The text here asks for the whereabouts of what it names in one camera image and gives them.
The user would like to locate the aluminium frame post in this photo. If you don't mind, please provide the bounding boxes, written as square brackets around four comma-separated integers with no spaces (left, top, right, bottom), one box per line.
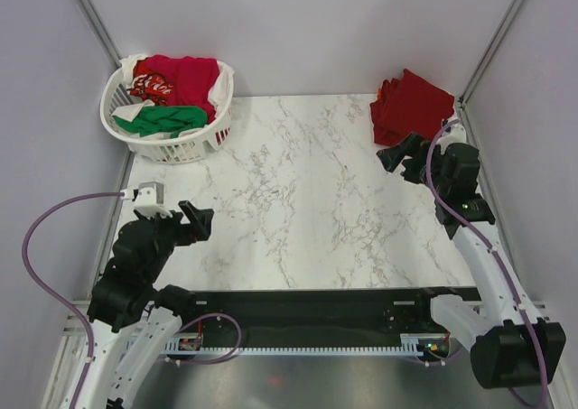
[458,0,529,107]
[75,0,121,69]

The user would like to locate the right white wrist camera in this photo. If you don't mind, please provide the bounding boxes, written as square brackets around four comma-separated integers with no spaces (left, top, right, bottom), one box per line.
[439,116,467,149]

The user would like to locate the aluminium rail bars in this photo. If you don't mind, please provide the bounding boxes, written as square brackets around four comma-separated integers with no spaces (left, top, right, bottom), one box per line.
[62,298,550,338]

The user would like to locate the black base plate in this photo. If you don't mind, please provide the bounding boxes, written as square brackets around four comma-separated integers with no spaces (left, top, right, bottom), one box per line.
[156,287,480,349]

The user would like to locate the red printed shirt in basket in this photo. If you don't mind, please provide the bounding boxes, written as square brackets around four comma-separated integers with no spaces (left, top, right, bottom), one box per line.
[128,60,174,106]

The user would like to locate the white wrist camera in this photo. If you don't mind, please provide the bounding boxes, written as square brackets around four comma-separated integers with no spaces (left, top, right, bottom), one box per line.
[439,116,467,149]
[121,181,172,218]

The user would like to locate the right aluminium frame post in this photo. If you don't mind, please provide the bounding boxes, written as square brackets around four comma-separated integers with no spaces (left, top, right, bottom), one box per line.
[458,0,529,107]

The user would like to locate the green shirt in basket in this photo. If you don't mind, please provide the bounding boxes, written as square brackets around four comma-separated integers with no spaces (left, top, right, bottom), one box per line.
[112,104,209,138]

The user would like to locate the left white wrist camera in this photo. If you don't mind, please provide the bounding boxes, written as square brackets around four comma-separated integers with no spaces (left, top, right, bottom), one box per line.
[121,181,172,218]

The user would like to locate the folded dark red shirt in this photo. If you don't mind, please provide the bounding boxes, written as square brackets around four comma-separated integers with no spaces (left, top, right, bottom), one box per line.
[369,79,404,147]

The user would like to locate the right aluminium table rail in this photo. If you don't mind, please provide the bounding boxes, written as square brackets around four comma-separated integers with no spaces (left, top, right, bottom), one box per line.
[456,98,520,277]

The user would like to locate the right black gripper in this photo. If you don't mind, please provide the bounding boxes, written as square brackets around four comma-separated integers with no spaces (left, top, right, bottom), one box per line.
[377,131,450,197]

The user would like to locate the white shirt in basket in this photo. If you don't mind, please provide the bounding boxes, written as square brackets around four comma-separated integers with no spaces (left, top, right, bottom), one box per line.
[120,54,232,123]

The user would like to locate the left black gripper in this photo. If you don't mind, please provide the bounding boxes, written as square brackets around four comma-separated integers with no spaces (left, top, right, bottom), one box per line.
[135,199,214,280]

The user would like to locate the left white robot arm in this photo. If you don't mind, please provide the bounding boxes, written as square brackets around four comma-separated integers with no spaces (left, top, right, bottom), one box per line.
[62,200,214,408]

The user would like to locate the left aluminium frame post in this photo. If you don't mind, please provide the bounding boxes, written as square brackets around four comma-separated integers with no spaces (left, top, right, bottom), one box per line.
[75,0,121,69]

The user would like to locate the slotted cable duct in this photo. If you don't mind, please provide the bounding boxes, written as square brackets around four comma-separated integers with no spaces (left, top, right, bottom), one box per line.
[128,334,419,357]

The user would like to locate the white laundry basket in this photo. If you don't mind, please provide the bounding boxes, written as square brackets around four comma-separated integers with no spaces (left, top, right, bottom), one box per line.
[100,54,234,164]

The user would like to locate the dark red t shirt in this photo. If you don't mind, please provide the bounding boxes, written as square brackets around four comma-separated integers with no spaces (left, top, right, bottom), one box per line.
[385,69,455,140]

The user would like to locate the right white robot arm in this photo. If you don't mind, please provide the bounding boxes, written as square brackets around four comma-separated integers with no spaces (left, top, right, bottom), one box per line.
[377,134,566,389]

